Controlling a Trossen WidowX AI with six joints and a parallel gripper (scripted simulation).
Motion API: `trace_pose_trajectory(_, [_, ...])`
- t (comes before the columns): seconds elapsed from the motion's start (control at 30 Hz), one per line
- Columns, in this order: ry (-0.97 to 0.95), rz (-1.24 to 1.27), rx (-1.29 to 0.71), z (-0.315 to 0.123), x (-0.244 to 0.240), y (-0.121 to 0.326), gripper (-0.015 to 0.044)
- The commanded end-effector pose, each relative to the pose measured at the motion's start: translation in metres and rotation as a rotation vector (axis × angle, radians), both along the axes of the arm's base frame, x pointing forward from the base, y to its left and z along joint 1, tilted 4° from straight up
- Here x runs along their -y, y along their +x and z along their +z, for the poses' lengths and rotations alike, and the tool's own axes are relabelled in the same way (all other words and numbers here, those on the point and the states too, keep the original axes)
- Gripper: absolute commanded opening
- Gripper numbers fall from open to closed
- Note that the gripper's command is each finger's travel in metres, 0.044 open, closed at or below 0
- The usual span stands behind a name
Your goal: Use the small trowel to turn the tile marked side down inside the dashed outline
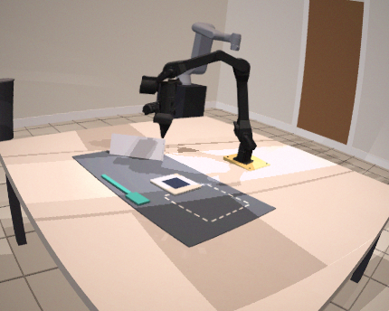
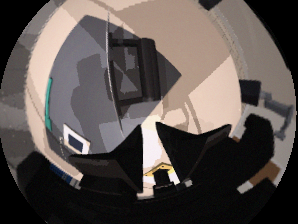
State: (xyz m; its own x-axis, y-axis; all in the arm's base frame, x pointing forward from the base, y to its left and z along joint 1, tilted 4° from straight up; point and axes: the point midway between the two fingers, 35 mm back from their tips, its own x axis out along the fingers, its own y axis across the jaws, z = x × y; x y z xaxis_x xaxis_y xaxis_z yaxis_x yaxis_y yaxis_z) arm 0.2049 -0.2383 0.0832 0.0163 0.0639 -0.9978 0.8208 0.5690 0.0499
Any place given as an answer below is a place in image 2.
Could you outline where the teal flat trowel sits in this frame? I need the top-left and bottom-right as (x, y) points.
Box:
(45, 77), (53, 131)

